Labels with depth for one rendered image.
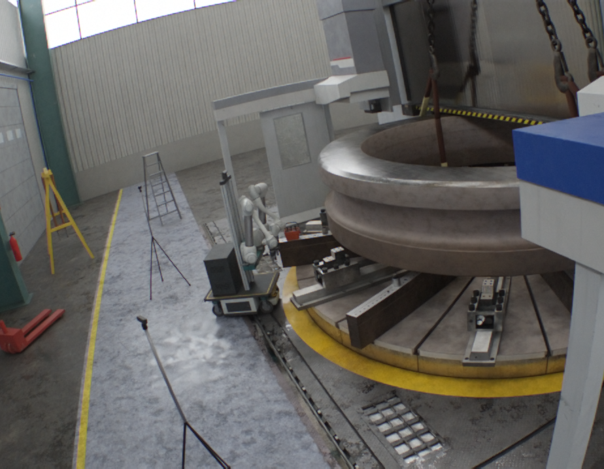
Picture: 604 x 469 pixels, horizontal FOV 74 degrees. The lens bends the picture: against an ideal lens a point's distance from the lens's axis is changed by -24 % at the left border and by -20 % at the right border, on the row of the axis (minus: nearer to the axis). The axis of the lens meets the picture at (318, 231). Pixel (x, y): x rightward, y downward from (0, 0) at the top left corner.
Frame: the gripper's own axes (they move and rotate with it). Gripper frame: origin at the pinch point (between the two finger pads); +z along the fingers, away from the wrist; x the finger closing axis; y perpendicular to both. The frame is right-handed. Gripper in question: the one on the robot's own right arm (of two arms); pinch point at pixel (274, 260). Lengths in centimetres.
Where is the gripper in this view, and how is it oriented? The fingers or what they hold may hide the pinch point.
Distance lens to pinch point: 633.0
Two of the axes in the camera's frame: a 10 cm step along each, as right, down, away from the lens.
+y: -9.8, 1.3, 1.5
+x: -1.0, 3.5, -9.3
